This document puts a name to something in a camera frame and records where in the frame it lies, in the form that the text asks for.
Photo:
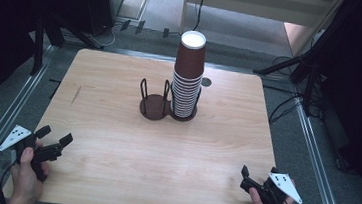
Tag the black metal stand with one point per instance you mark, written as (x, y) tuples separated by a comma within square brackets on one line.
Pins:
[(306, 62), (38, 48)]

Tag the aluminium floor rail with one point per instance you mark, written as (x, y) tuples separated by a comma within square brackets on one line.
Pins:
[(18, 99), (317, 162)]

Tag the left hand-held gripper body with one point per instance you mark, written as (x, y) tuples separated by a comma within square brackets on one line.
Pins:
[(15, 137)]

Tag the person's left hand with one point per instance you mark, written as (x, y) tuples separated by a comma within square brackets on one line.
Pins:
[(25, 184)]

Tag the round grey table grommet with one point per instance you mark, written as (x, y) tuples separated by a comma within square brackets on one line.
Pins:
[(206, 82)]

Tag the stack of brown cups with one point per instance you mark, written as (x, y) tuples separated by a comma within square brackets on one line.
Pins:
[(189, 62)]

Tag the dark double cup holder rack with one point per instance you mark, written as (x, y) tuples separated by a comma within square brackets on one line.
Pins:
[(154, 105)]

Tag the white shelf unit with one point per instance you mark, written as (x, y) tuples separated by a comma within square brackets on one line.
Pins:
[(262, 4)]

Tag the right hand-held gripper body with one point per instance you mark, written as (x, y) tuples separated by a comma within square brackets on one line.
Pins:
[(283, 183)]

